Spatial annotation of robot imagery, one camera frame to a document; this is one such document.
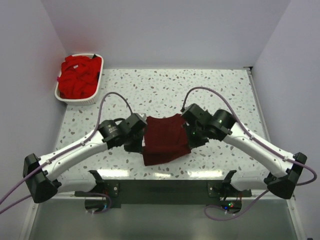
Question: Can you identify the bright red t shirt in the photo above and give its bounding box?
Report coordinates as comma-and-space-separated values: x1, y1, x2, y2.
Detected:
57, 54, 102, 100

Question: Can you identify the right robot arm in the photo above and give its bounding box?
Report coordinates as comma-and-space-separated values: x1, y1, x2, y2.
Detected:
181, 103, 307, 200

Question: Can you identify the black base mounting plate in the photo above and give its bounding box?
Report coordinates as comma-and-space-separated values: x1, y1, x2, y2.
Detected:
74, 179, 252, 210

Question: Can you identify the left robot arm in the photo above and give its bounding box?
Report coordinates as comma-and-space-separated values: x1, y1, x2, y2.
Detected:
22, 113, 147, 204

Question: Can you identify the dark red t shirt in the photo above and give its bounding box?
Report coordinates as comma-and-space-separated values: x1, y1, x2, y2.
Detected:
142, 114, 191, 166

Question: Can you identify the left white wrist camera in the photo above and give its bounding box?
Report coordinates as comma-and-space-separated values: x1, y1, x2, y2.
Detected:
138, 113, 147, 120

